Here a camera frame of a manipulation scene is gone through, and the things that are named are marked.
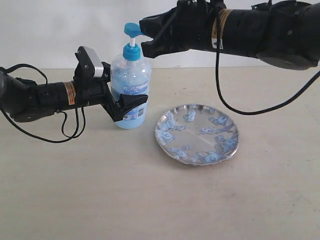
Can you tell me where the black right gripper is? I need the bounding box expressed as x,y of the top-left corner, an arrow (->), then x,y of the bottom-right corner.
139,0 -> 225,58

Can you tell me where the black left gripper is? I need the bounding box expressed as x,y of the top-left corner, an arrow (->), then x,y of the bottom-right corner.
73,61 -> 148,122

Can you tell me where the blue pump soap bottle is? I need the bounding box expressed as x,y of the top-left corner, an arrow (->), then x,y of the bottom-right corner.
109,22 -> 153,131

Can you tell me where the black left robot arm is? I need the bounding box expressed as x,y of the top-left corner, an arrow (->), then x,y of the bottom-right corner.
0,62 -> 148,123

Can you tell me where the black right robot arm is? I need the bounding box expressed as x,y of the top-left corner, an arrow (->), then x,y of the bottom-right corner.
139,0 -> 320,71

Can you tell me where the round metal plate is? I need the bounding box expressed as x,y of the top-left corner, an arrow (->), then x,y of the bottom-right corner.
154,103 -> 240,166

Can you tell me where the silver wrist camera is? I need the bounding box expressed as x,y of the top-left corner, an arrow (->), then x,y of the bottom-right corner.
75,45 -> 104,78

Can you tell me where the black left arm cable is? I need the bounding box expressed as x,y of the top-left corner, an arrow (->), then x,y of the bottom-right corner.
0,63 -> 87,144

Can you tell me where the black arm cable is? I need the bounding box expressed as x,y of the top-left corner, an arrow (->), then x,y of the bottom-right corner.
0,63 -> 87,144
215,9 -> 320,116

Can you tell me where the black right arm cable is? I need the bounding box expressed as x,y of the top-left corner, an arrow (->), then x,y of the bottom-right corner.
215,9 -> 320,116

